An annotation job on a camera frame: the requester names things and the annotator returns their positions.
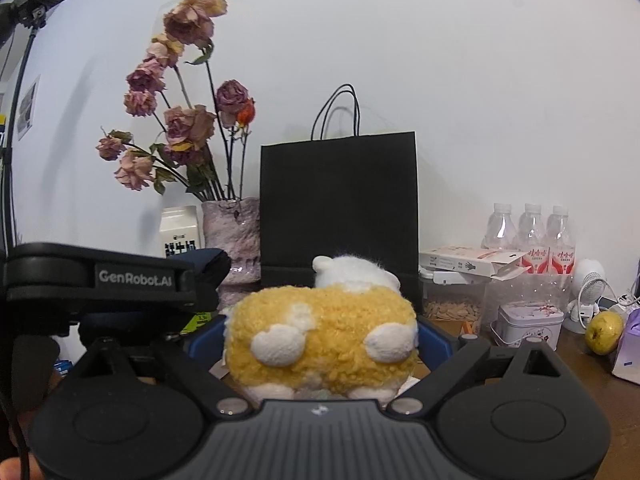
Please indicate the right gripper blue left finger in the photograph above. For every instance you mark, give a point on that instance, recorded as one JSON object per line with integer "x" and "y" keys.
{"x": 207, "y": 342}

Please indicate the person's left hand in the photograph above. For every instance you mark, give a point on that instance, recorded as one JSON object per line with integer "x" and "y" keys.
{"x": 10, "y": 469}

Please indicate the white green milk carton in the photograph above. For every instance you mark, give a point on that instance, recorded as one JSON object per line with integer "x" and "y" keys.
{"x": 179, "y": 230}

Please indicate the wall poster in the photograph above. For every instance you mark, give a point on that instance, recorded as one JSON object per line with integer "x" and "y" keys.
{"x": 26, "y": 109}

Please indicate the black studio light stand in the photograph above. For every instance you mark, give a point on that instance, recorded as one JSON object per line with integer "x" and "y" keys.
{"x": 32, "y": 15}

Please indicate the middle clear water bottle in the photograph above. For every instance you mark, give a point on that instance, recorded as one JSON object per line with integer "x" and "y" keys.
{"x": 531, "y": 240}

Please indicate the clear water bottle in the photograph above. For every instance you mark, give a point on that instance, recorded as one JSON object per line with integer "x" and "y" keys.
{"x": 531, "y": 240}
{"x": 562, "y": 246}
{"x": 500, "y": 230}

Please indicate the black paper shopping bag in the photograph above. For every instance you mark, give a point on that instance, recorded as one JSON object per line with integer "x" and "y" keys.
{"x": 356, "y": 195}

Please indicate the yellow white plush toy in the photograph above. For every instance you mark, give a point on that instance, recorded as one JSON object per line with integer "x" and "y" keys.
{"x": 352, "y": 335}

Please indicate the red orange cardboard box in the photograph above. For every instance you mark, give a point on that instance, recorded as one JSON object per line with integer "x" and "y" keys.
{"x": 219, "y": 370}

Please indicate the yellow green apple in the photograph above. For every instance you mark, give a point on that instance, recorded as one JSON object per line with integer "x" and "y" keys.
{"x": 603, "y": 333}

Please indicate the navy blue zip pouch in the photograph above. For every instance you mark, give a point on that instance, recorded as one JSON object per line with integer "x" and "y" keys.
{"x": 210, "y": 268}

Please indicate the white pink flat carton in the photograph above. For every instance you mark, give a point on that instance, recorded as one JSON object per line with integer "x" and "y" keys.
{"x": 496, "y": 264}

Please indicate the clear seed container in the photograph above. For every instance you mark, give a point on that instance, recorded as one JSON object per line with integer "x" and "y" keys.
{"x": 454, "y": 299}

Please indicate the purple tissue packet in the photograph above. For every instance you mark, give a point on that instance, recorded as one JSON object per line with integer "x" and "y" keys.
{"x": 627, "y": 362}

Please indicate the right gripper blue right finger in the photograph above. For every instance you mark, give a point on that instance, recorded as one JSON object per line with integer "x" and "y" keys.
{"x": 444, "y": 353}

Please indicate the right clear water bottle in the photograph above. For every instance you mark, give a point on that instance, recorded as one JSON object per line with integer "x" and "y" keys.
{"x": 562, "y": 246}

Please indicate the purple textured ceramic vase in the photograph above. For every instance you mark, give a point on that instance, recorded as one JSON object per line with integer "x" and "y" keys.
{"x": 234, "y": 226}

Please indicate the left clear water bottle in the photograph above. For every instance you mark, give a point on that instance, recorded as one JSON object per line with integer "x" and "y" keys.
{"x": 500, "y": 230}

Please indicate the dried pink rose bouquet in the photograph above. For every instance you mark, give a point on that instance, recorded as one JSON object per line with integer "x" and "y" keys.
{"x": 202, "y": 147}

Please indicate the white small desk fan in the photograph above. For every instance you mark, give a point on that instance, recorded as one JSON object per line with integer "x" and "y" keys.
{"x": 587, "y": 288}

